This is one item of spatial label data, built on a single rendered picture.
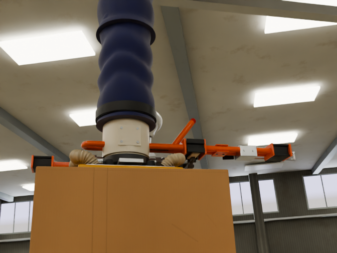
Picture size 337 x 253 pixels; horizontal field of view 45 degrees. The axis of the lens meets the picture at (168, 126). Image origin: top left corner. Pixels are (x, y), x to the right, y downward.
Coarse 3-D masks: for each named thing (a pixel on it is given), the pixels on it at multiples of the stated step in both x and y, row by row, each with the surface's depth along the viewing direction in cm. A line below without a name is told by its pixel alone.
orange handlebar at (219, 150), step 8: (88, 144) 142; (96, 144) 142; (104, 144) 143; (152, 144) 147; (160, 144) 148; (168, 144) 149; (176, 144) 150; (216, 144) 153; (152, 152) 151; (160, 152) 152; (168, 152) 152; (176, 152) 153; (208, 152) 156; (216, 152) 153; (224, 152) 153; (232, 152) 158; (264, 152) 157
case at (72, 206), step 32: (64, 192) 119; (96, 192) 121; (128, 192) 123; (160, 192) 125; (192, 192) 127; (224, 192) 130; (32, 224) 114; (64, 224) 116; (96, 224) 118; (128, 224) 120; (160, 224) 122; (192, 224) 124; (224, 224) 126
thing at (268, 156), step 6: (270, 144) 158; (276, 144) 159; (282, 144) 159; (288, 144) 160; (276, 150) 158; (282, 150) 159; (288, 150) 160; (270, 156) 158; (276, 156) 158; (282, 156) 158; (288, 156) 158
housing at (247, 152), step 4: (240, 148) 155; (244, 148) 155; (248, 148) 156; (252, 148) 156; (240, 152) 154; (244, 152) 155; (248, 152) 155; (252, 152) 156; (256, 152) 156; (236, 156) 158; (240, 156) 155; (244, 156) 155; (248, 156) 155; (252, 156) 155; (256, 156) 155; (236, 160) 159; (240, 160) 159; (244, 160) 160; (248, 160) 160
